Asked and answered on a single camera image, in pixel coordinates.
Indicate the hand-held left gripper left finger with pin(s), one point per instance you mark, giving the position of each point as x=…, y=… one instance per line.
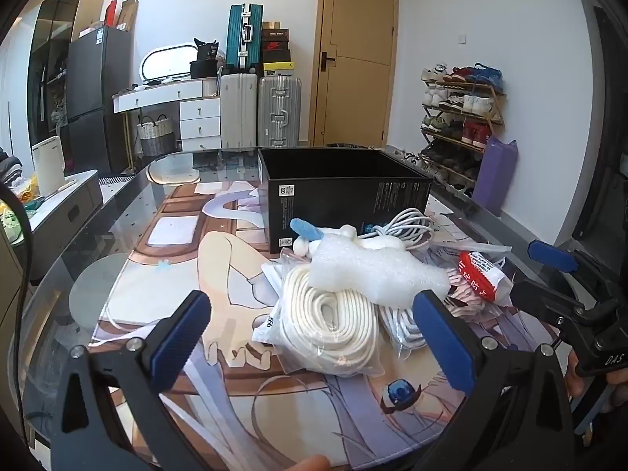
x=179, y=338

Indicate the collection of racked shoes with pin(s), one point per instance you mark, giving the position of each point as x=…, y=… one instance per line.
x=461, y=103

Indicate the grey low cabinet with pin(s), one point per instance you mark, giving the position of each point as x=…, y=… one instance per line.
x=68, y=216

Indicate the black white patterned rug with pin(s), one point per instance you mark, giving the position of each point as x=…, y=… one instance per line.
x=115, y=180

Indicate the bagged pink striped laces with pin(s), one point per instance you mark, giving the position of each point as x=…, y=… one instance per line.
x=463, y=304

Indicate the wooden door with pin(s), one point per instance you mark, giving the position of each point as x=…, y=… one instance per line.
x=353, y=83

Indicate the oval mirror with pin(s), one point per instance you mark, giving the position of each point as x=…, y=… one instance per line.
x=167, y=61

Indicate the white electric kettle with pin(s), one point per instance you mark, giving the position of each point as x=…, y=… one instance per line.
x=48, y=167

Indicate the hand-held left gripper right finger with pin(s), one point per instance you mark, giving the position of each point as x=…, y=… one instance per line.
x=444, y=348

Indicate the printed desk mat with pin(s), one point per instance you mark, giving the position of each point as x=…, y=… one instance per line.
x=147, y=279

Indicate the bagged striped white laces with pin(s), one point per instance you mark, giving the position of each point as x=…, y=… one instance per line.
x=400, y=324

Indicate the green plastic bag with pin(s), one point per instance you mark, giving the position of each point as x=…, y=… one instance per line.
x=11, y=223

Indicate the woven basket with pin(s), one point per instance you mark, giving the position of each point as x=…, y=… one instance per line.
x=156, y=137

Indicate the white vanity desk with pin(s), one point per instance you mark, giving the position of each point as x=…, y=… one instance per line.
x=198, y=115

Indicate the brown cardboard shoe box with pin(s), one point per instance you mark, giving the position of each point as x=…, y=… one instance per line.
x=274, y=25

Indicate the yellow snack bag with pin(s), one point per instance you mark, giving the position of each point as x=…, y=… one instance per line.
x=30, y=185

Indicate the black yellow shoe box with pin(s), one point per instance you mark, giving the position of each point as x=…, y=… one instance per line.
x=279, y=66

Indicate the white suitcase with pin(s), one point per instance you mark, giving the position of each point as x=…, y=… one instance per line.
x=239, y=110

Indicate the black storage box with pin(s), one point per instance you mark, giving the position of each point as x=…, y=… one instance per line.
x=202, y=69

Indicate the teal suitcase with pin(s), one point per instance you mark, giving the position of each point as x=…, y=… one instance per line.
x=244, y=37

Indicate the person's right hand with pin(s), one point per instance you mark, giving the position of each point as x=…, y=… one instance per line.
x=573, y=385

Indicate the wooden shoe rack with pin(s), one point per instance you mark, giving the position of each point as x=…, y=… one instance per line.
x=461, y=142

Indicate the white foam piece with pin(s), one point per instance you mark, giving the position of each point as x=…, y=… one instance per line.
x=373, y=274

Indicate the white ribbed container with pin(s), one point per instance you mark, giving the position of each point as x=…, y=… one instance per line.
x=209, y=87

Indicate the red black shoe box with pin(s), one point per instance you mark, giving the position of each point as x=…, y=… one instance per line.
x=276, y=51

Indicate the white printed plastic packet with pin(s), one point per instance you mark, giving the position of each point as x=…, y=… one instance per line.
x=466, y=245

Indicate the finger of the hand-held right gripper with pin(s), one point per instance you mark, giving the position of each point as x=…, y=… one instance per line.
x=549, y=255
x=539, y=299

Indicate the black cardboard box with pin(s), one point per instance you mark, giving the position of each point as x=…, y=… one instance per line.
x=319, y=206

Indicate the silver suitcase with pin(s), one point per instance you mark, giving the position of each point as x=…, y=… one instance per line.
x=279, y=110

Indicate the person's left hand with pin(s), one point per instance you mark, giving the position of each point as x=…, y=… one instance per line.
x=310, y=464

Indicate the red white packet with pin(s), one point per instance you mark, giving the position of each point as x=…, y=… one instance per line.
x=483, y=274

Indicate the black refrigerator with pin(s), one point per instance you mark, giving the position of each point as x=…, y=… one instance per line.
x=95, y=98

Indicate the black gift bag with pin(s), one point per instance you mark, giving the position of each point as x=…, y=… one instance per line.
x=206, y=49

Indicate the group of loose sneakers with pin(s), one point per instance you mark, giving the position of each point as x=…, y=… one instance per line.
x=409, y=158

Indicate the flat cardboard box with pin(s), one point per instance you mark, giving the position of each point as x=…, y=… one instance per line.
x=128, y=14

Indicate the purple bag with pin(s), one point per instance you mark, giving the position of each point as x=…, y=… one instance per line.
x=495, y=176

